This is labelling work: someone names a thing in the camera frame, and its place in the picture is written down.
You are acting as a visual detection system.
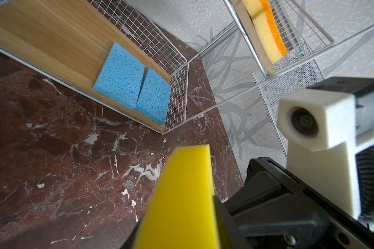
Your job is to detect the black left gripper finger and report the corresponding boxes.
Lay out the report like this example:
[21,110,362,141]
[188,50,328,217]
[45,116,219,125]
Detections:
[213,196,251,249]

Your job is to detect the yellow foam sponge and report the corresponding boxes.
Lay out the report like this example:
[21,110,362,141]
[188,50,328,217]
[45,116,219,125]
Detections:
[132,145,220,249]

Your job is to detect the white wire wooden shelf rack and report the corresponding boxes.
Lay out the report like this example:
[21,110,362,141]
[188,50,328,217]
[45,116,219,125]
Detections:
[0,0,336,135]

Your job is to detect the blue cellulose sponge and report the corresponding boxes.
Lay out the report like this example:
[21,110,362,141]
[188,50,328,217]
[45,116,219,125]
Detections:
[136,68,171,126]
[93,43,145,110]

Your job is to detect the white wire mesh wall basket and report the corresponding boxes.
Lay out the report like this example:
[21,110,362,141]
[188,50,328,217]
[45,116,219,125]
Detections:
[252,44,324,156]

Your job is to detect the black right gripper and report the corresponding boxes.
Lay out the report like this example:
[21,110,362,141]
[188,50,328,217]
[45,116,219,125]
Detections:
[224,157,374,249]

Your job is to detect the orange scrub sponge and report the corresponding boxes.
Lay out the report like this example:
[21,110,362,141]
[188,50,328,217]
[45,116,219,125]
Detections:
[242,0,288,64]

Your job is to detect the aluminium frame profile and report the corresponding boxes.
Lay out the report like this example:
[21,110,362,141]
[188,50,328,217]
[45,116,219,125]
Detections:
[161,15,374,134]

